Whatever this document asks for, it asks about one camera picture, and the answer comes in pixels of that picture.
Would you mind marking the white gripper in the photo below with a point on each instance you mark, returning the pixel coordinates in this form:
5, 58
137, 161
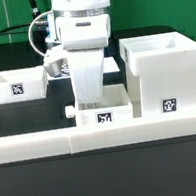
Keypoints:
86, 70

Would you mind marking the white front drawer tray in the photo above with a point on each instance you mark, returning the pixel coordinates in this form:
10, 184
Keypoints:
114, 105

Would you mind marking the white drawer tray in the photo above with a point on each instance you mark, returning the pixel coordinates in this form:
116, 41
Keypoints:
114, 105
20, 85

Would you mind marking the white drawer cabinet box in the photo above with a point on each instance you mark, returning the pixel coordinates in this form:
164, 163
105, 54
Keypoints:
161, 72

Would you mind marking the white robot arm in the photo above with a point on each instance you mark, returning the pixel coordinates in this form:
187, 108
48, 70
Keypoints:
81, 33

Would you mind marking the white rear drawer tray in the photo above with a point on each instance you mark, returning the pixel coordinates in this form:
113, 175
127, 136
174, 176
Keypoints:
20, 85

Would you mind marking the white L-shaped fence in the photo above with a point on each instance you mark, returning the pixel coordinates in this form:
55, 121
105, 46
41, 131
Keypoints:
37, 145

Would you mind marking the white marker base plate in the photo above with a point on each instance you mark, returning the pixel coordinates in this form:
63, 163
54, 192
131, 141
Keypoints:
109, 63

